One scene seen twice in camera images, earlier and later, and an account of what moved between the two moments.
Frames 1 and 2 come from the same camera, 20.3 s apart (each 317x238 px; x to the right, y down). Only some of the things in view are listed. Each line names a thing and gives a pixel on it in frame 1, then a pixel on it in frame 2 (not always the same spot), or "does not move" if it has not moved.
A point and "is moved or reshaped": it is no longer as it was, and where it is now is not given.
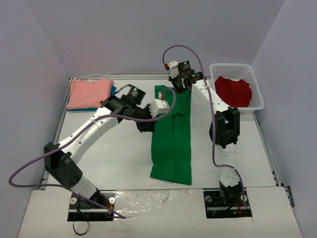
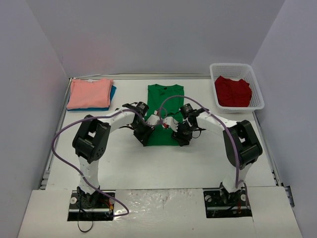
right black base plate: [229, 202] does not move
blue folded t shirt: [113, 92] does not move
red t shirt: [237, 93] does not move
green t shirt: [171, 151] is moved or reshaped
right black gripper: [177, 83] → [182, 135]
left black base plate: [81, 209] does not move
